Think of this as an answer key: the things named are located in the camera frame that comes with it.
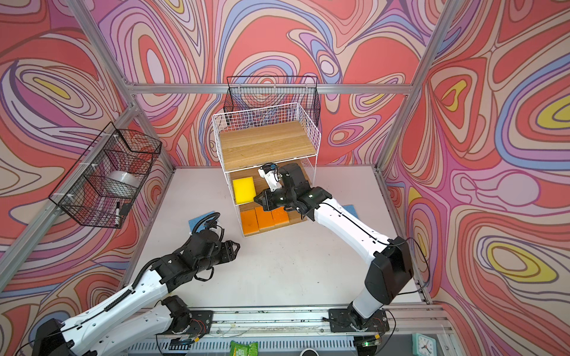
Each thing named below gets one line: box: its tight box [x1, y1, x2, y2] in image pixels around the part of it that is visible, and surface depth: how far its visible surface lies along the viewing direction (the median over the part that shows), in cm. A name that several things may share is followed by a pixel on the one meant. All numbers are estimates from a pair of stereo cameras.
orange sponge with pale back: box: [240, 209, 261, 237], surface depth 97 cm
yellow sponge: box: [232, 176, 257, 205], surface depth 75 cm
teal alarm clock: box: [411, 333, 438, 356], surface depth 69 cm
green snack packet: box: [230, 340, 260, 356], surface depth 69 cm
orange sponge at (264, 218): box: [254, 206, 276, 230], surface depth 98 cm
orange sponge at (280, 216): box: [270, 206, 290, 225], surface depth 98 cm
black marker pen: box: [115, 200, 121, 227], surface depth 73 cm
